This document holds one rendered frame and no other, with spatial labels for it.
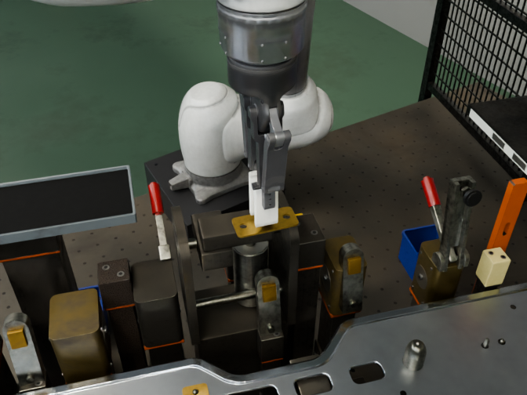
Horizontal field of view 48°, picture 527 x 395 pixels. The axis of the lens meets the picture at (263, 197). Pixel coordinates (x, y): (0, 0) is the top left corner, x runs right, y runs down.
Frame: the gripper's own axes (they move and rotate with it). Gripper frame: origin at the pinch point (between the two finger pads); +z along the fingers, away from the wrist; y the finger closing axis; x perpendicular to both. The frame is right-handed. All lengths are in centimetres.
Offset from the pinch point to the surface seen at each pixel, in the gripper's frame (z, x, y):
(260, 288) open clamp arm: 22.7, 0.8, -4.6
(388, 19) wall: 129, 191, -314
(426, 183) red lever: 17.1, 34.5, -14.6
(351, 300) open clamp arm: 30.4, 16.8, -3.9
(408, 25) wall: 126, 196, -294
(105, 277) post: 20.9, -22.3, -12.8
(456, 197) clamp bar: 12.1, 33.3, -4.5
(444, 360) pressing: 31.2, 26.2, 11.0
